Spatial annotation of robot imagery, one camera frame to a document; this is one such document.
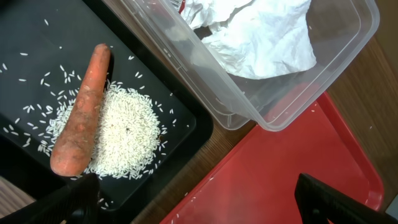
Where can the white rice pile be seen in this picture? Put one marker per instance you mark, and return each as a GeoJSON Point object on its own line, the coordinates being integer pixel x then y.
{"type": "Point", "coordinates": [127, 133]}

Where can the clear plastic bin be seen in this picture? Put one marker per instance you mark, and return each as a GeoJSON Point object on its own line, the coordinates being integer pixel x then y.
{"type": "Point", "coordinates": [337, 30]}

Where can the orange carrot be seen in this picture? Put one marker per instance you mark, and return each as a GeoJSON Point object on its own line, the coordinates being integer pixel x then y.
{"type": "Point", "coordinates": [74, 146]}

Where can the red snack wrapper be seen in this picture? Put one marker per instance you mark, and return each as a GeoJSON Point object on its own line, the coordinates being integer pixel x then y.
{"type": "Point", "coordinates": [182, 6]}

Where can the white napkin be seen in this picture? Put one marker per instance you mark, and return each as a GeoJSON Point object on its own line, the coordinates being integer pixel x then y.
{"type": "Point", "coordinates": [255, 39]}

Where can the red serving tray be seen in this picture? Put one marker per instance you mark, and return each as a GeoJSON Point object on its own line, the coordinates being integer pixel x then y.
{"type": "Point", "coordinates": [255, 181]}

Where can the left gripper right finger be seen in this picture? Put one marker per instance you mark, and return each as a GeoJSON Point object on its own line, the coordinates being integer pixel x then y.
{"type": "Point", "coordinates": [319, 203]}

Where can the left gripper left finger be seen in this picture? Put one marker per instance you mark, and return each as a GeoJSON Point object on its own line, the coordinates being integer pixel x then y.
{"type": "Point", "coordinates": [76, 202]}

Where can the black plastic tray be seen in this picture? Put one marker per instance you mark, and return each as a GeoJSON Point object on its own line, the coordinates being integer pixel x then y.
{"type": "Point", "coordinates": [79, 12]}

